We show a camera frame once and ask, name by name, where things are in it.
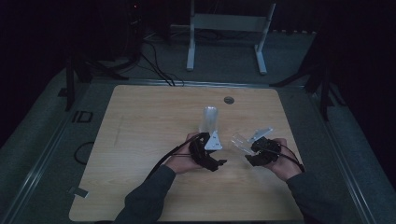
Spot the person's left hand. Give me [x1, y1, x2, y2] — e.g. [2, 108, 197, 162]
[164, 133, 204, 175]

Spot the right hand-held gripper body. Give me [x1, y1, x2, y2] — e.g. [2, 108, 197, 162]
[247, 126, 282, 167]

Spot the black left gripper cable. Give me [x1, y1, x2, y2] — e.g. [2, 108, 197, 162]
[145, 133, 204, 181]

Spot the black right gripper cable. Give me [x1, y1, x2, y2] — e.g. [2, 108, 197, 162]
[262, 143, 306, 174]

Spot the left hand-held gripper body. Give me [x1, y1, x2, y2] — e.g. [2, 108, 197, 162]
[187, 130, 224, 173]

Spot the black floor cable loop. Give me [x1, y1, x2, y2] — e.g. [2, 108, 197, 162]
[73, 141, 95, 166]

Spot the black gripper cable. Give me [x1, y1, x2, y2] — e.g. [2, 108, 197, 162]
[145, 133, 204, 181]
[262, 143, 306, 174]

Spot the dark equipment rack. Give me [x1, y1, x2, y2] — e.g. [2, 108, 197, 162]
[99, 0, 146, 62]

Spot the person's right hand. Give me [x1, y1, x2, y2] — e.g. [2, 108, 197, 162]
[263, 138, 304, 182]

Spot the grey tape piece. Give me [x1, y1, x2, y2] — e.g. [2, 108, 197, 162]
[67, 186, 91, 199]

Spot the clear plastic cup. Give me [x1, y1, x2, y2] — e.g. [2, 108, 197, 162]
[231, 133, 260, 156]

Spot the white metal stand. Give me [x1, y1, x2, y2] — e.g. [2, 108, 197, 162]
[186, 0, 277, 76]

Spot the black metal stand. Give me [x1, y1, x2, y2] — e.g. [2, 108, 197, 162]
[57, 57, 94, 112]
[269, 62, 347, 121]

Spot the bundle of black floor cables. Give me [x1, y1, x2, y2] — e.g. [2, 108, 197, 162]
[90, 38, 185, 87]

